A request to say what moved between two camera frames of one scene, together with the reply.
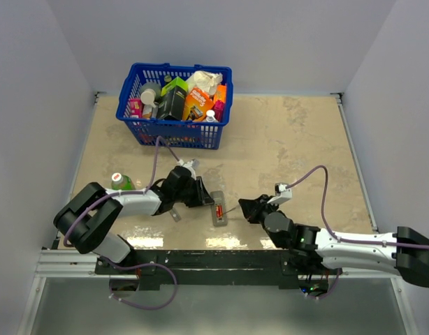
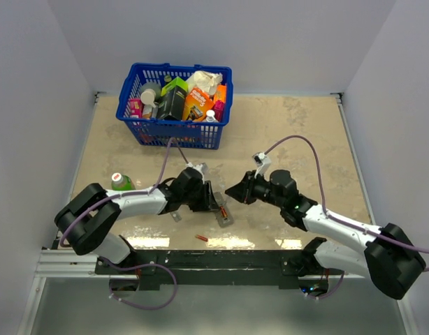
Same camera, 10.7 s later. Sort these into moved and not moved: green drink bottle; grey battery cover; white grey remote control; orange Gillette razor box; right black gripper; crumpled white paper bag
Moved: white grey remote control; right black gripper
Not moved: green drink bottle; crumpled white paper bag; grey battery cover; orange Gillette razor box
